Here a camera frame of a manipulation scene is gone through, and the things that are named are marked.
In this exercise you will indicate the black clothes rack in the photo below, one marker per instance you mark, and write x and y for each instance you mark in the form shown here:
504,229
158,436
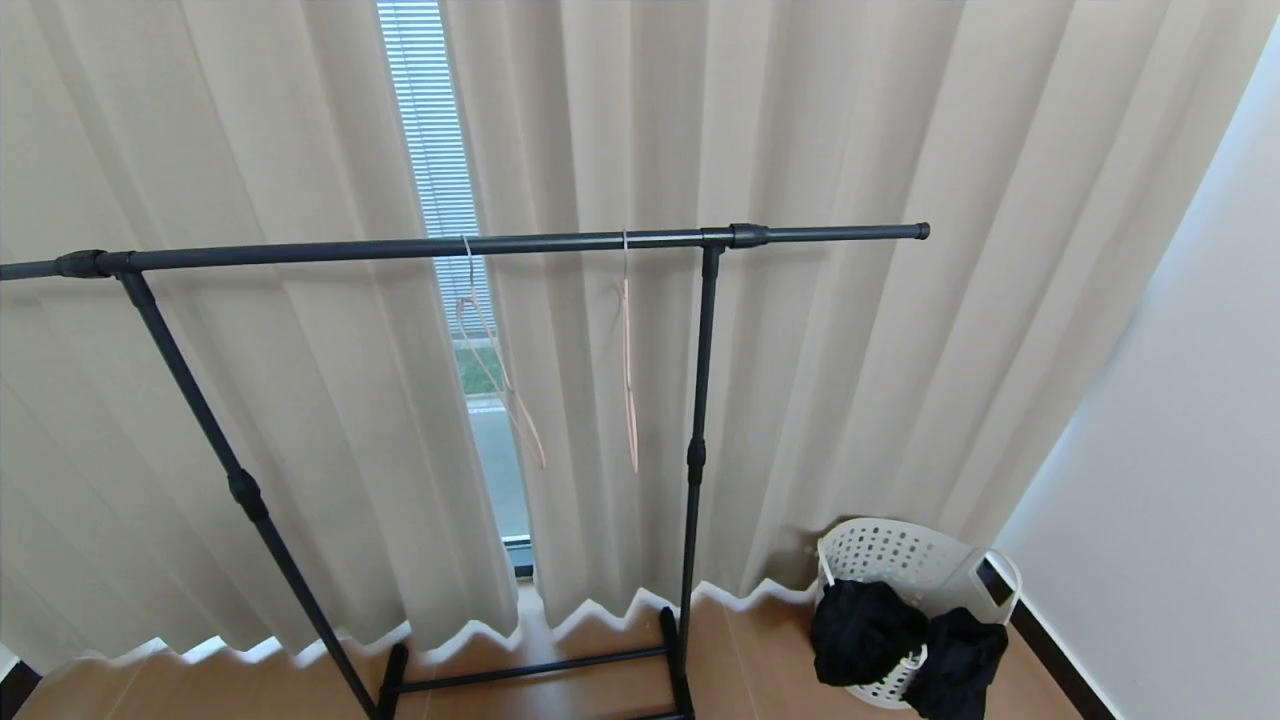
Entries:
450,245

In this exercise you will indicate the window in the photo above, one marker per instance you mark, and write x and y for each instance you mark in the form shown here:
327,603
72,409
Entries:
430,130

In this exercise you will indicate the black garment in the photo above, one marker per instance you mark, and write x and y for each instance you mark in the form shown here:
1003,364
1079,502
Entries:
960,660

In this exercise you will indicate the beige curtain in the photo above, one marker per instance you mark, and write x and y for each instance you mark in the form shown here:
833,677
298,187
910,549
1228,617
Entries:
200,420
850,350

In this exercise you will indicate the white laundry basket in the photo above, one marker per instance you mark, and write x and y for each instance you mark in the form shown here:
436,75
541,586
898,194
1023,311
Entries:
900,555

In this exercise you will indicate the pink clothes hanger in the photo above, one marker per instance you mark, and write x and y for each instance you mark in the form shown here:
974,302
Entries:
497,370
628,370

